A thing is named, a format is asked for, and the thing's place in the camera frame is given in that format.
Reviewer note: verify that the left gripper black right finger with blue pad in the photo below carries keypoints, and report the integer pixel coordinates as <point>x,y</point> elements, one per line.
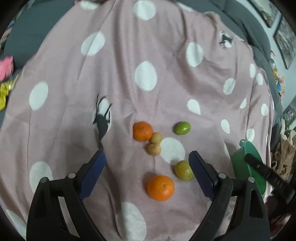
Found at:
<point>249,219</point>

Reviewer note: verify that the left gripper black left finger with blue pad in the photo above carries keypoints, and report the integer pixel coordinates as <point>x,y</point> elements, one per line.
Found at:
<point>46,221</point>

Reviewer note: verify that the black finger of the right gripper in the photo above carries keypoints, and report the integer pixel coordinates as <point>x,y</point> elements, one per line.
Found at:
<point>281,187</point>

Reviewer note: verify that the green plastic bowl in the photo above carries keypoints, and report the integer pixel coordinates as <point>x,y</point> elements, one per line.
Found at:
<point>242,170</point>

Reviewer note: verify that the green fruit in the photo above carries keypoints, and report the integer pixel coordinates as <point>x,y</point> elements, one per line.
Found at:
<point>183,171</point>
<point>182,128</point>

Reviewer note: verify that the beige small fruit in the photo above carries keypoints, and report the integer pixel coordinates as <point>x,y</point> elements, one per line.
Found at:
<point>156,138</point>
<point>153,149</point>

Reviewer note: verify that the large orange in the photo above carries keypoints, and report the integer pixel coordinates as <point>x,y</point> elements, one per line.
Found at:
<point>142,131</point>

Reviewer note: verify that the beige brown blanket pile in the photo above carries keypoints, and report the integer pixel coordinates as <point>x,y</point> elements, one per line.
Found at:
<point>283,157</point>

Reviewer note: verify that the stuffed toys row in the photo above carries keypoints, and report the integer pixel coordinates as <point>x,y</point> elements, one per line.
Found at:
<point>279,80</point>

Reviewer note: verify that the pink plush toy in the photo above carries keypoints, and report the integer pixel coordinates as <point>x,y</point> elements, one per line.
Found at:
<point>6,68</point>

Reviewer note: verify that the pink polka dot blanket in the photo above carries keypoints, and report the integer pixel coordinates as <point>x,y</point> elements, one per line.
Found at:
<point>103,68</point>

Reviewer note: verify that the grey sofa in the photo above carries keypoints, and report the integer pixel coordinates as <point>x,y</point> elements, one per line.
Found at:
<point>39,18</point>

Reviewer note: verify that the framed wall picture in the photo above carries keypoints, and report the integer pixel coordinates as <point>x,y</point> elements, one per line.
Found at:
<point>285,39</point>

